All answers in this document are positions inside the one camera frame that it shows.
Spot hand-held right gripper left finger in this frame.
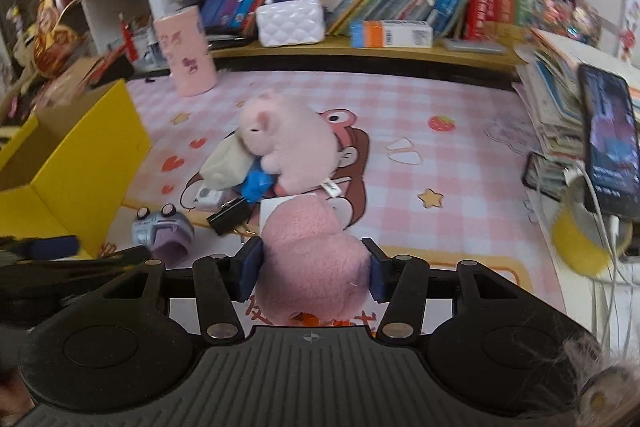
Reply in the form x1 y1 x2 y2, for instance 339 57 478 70
97 237 264 344

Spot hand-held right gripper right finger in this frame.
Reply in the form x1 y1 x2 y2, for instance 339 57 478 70
361 237 511 344

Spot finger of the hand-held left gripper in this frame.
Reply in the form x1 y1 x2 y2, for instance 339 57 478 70
0 246 151 280
9 234 80 262

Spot pink round plush toy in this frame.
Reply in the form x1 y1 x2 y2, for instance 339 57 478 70
255 194 373 327

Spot yellow cardboard box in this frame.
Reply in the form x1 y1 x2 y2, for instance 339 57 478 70
0 79 152 260

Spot white foam sponge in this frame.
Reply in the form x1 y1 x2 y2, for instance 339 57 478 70
200 134 256 190

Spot pink plush pig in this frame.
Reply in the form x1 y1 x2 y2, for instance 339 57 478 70
235 89 346 198

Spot black binder clip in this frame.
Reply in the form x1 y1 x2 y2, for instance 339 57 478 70
206 197 254 237

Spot blue plastic toy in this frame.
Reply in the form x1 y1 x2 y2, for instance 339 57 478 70
242 159 277 204

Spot purple toy car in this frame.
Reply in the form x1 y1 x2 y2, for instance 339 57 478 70
131 204 196 266

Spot pink checkered desk mat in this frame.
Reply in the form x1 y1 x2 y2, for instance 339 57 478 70
100 69 571 329

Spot brown cloth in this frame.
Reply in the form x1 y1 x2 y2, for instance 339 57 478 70
9 27 47 108

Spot yellow tape roll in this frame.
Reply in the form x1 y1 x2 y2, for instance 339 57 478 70
552 177 632 278

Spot red and gold snack bags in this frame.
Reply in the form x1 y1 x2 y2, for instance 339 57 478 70
30 0 92 78

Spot pink pen holder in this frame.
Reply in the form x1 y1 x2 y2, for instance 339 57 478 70
152 5 219 98

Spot stack of picture books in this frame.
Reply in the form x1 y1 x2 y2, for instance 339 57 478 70
512 29 640 168

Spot white side shelf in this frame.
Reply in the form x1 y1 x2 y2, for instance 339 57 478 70
79 0 157 74

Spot orange and white medicine box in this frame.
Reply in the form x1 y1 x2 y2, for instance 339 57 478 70
350 20 435 50

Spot grey pencil case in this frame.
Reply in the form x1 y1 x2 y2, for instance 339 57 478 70
442 38 509 56

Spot grey fur pom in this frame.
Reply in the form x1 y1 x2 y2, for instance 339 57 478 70
559 332 640 427

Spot white quilted handbag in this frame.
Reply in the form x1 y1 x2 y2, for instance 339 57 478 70
256 0 326 48

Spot black smartphone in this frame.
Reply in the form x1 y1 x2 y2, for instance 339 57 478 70
578 63 640 221

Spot red standing books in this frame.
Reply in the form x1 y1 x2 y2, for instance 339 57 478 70
465 0 532 40

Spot white charging cable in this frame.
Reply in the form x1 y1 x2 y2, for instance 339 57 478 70
564 162 640 358

